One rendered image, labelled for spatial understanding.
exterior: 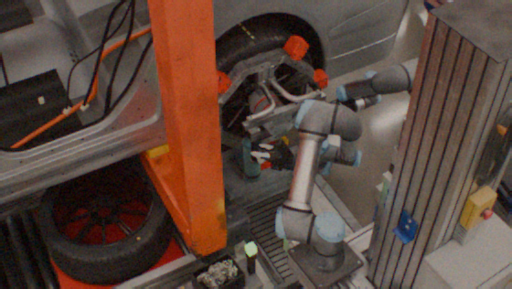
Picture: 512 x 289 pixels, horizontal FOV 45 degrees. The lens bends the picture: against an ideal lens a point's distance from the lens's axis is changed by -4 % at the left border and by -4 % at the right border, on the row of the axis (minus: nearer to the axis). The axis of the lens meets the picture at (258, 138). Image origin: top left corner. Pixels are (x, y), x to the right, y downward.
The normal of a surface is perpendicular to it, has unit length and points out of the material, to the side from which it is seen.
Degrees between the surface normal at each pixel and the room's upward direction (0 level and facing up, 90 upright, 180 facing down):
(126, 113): 90
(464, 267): 0
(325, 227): 7
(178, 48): 90
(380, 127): 0
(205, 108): 90
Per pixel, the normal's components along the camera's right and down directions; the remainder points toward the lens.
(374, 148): 0.00, -0.69
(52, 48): 0.37, 0.04
